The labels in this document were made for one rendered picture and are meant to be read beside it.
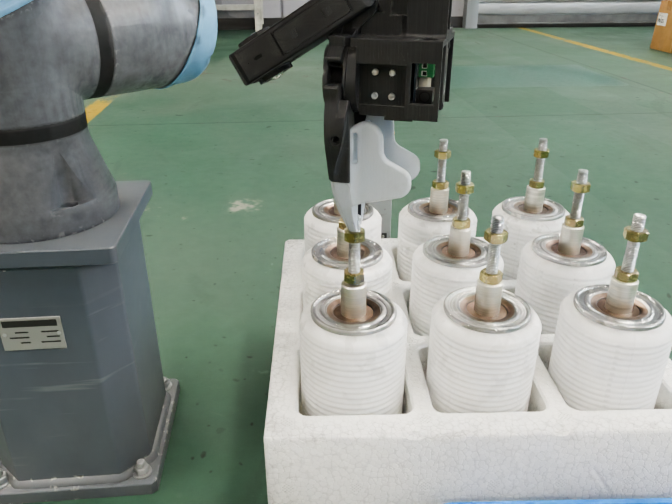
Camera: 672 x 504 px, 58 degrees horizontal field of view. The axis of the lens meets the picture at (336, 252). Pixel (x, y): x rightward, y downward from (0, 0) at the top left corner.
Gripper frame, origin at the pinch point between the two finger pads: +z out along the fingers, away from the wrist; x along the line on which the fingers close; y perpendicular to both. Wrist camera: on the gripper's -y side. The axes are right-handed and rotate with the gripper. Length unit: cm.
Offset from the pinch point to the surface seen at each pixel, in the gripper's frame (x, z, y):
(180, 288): 39, 35, -41
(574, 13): 552, 24, 55
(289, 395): -4.0, 16.6, -4.1
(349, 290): -1.1, 6.7, 0.6
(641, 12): 572, 23, 111
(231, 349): 24.3, 34.6, -24.3
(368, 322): -1.8, 9.1, 2.4
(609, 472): -0.7, 21.2, 23.7
